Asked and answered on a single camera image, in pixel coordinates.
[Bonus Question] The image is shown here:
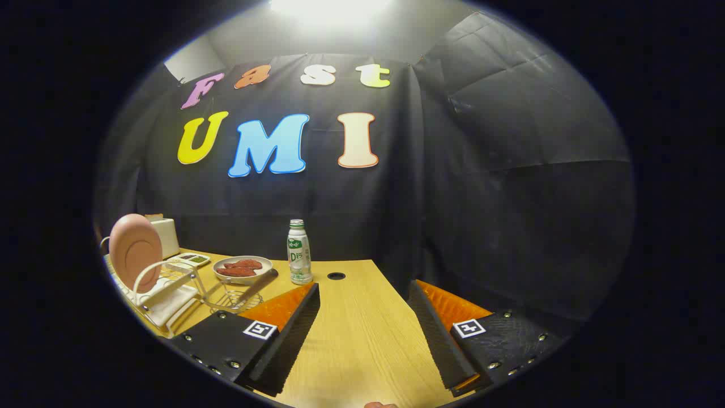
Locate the white wire dish rack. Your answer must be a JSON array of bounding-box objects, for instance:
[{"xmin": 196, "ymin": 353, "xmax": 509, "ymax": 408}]
[{"xmin": 100, "ymin": 235, "xmax": 207, "ymax": 335}]

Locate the metal wire basket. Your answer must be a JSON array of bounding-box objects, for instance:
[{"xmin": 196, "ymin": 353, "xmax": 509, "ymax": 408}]
[{"xmin": 199, "ymin": 272, "xmax": 267, "ymax": 314}]

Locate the pink plate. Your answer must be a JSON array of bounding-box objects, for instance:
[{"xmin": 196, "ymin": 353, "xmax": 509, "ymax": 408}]
[{"xmin": 109, "ymin": 214, "xmax": 164, "ymax": 294}]

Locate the white green drink bottle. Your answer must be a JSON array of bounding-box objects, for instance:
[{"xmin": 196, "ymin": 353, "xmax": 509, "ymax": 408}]
[{"xmin": 287, "ymin": 219, "xmax": 313, "ymax": 285}]

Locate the white toaster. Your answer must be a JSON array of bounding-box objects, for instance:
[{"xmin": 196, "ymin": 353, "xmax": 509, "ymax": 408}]
[{"xmin": 144, "ymin": 215, "xmax": 181, "ymax": 260}]

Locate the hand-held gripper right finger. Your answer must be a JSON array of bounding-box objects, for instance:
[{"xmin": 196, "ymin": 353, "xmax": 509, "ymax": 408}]
[{"xmin": 407, "ymin": 279, "xmax": 567, "ymax": 397}]

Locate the white divided sauce dish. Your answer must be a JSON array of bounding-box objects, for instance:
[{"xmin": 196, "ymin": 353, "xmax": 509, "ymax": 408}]
[{"xmin": 164, "ymin": 253, "xmax": 211, "ymax": 268}]

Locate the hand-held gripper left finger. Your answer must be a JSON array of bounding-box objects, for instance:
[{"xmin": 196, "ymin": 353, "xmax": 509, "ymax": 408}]
[{"xmin": 169, "ymin": 282, "xmax": 321, "ymax": 398}]

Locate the grey plate with meat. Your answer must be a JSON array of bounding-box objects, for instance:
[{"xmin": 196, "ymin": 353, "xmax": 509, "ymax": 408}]
[{"xmin": 213, "ymin": 256, "xmax": 274, "ymax": 285}]

